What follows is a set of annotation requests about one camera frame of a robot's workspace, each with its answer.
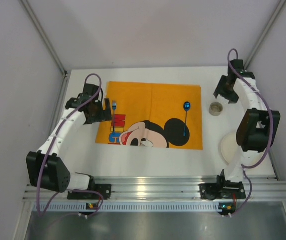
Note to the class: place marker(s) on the white plate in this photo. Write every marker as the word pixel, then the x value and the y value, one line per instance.
pixel 229 147

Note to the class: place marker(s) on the orange Mickey Mouse placemat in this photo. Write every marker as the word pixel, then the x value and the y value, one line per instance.
pixel 152 115

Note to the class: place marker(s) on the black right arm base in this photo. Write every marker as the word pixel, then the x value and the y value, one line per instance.
pixel 222 189

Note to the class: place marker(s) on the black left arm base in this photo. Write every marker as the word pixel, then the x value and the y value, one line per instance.
pixel 94 191

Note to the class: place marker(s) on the left aluminium frame post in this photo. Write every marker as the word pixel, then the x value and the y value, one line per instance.
pixel 42 34

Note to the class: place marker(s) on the aluminium mounting rail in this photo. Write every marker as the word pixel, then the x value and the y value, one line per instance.
pixel 184 188

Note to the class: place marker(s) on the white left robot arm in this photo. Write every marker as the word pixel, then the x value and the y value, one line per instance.
pixel 46 167

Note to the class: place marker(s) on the blue metallic spoon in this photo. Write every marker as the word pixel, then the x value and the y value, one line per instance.
pixel 186 107

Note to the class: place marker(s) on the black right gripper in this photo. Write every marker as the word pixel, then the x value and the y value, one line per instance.
pixel 226 89

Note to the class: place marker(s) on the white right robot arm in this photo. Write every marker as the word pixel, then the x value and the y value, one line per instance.
pixel 257 130

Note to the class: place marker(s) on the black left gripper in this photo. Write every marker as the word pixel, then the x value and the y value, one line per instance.
pixel 98 113

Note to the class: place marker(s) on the aluminium frame post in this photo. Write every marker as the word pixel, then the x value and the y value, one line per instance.
pixel 272 19
pixel 42 34

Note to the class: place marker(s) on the right aluminium frame post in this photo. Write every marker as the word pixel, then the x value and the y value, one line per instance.
pixel 272 19

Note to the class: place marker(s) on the blue metallic fork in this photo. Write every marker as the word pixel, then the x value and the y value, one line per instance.
pixel 114 106

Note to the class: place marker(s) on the slotted cable duct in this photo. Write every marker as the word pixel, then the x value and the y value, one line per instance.
pixel 137 207

